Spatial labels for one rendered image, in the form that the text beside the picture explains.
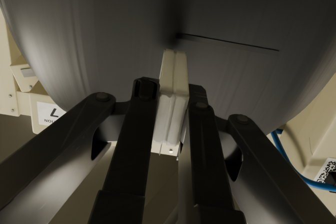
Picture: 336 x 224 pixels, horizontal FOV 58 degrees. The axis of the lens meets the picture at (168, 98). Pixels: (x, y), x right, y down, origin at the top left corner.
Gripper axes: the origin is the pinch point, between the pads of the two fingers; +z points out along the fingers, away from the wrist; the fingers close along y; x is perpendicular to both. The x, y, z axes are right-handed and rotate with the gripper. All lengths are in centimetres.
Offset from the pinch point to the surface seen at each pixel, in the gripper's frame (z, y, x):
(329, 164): 27.5, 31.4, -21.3
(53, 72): 7.4, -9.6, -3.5
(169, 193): 182, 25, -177
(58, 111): 56, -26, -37
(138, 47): 4.8, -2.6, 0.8
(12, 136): 264, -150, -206
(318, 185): 25.2, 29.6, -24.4
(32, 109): 56, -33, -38
